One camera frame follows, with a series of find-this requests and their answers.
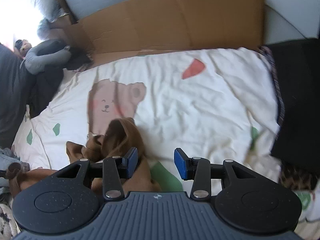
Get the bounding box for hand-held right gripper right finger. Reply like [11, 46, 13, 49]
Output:
[174, 148, 262, 201]

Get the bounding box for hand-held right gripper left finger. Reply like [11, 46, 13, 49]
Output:
[57, 147, 139, 201]

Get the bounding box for brown t-shirt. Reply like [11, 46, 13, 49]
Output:
[7, 117, 162, 200]

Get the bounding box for cream printed bedsheet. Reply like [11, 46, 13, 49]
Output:
[11, 47, 313, 223]

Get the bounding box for black jacket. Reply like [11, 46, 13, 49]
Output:
[29, 47, 92, 119]

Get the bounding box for leopard print cloth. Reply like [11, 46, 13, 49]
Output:
[279, 165, 319, 193]

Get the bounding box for person's blue jeans leg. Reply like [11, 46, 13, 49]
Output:
[0, 147, 30, 173]

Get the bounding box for purple plaid cloth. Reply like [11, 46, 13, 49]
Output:
[259, 45, 286, 128]

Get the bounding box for black folded garment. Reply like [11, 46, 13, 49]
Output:
[264, 38, 320, 172]

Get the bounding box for flattened cardboard sheet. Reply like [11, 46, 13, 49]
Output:
[47, 0, 266, 65]

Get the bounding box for brown plush toy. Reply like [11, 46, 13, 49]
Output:
[14, 39, 32, 59]

